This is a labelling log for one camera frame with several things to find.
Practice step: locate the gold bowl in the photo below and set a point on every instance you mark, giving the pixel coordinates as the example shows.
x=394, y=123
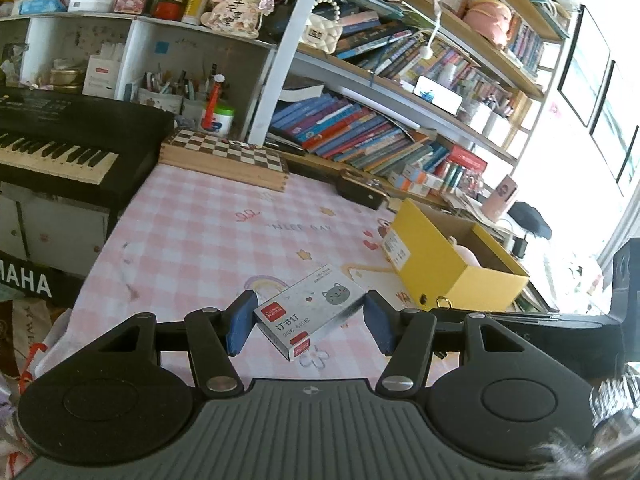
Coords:
x=66, y=77

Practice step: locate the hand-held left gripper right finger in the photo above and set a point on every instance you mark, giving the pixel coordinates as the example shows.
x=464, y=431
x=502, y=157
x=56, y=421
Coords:
x=379, y=322

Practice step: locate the blue tissue pack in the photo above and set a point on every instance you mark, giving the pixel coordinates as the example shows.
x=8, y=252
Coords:
x=44, y=6

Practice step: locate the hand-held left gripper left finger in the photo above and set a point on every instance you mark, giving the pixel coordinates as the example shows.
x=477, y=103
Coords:
x=241, y=322

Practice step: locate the white box red label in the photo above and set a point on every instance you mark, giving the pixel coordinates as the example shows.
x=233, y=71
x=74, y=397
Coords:
x=101, y=80

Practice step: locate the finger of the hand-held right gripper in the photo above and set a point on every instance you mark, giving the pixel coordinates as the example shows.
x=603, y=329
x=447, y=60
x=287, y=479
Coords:
x=520, y=321

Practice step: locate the brown leather case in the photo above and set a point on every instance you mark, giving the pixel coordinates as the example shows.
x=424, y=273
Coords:
x=360, y=190

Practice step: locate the green lid jar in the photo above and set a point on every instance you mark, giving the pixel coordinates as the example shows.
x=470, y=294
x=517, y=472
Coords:
x=220, y=120

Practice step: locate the white staple box cat print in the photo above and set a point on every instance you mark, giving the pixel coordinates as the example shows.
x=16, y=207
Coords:
x=300, y=315

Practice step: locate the white plastic bag red print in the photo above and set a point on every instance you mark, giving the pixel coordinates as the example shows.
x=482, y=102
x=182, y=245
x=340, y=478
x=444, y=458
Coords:
x=30, y=345

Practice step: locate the yellow cardboard box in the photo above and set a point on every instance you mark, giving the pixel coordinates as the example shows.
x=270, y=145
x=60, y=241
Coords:
x=480, y=285

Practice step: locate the white bookshelf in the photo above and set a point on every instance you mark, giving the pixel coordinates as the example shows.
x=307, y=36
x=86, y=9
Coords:
x=295, y=35

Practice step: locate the black framed picture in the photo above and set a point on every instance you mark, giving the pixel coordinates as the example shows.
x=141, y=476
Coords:
x=617, y=120
x=585, y=65

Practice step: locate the red white jar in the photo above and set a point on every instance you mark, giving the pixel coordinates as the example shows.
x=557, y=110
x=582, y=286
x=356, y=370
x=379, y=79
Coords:
x=169, y=7

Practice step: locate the row of leaning books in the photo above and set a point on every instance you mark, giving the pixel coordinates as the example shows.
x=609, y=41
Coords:
x=390, y=45

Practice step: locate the stack of papers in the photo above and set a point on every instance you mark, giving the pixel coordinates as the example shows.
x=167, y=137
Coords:
x=472, y=207

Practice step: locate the orange white small box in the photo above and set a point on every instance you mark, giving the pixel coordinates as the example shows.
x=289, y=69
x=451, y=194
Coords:
x=407, y=185
x=417, y=172

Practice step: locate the long row of colourful books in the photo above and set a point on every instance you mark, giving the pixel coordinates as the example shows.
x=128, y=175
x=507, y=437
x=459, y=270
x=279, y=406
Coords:
x=350, y=130

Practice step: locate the large pink plush toy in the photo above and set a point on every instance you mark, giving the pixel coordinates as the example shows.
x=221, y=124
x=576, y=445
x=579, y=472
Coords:
x=487, y=20

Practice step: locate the white quilted handbag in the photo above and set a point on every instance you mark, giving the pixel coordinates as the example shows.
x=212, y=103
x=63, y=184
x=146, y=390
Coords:
x=324, y=32

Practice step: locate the black power adapter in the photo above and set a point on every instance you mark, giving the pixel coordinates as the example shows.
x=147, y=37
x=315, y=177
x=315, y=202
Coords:
x=522, y=246

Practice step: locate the white pencil container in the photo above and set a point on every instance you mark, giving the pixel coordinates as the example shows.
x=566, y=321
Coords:
x=160, y=100

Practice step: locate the pink floral figurine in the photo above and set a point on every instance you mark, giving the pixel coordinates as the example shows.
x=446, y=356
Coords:
x=237, y=5

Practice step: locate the red marker bottle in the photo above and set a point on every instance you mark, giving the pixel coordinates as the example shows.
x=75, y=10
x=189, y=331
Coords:
x=212, y=105

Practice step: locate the black cap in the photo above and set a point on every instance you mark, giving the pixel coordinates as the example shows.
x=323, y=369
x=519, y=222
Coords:
x=532, y=220

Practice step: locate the red flat box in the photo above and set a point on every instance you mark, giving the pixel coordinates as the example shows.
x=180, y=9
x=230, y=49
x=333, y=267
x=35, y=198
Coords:
x=465, y=167

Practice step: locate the wooden chessboard box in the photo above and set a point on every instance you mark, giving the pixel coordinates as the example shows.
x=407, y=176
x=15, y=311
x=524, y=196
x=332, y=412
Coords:
x=225, y=157

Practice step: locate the yellow white bottle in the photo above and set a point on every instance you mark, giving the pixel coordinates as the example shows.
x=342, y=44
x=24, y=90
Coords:
x=196, y=5

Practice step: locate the black electronic keyboard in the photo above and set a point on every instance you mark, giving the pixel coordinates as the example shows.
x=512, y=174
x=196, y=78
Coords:
x=75, y=125

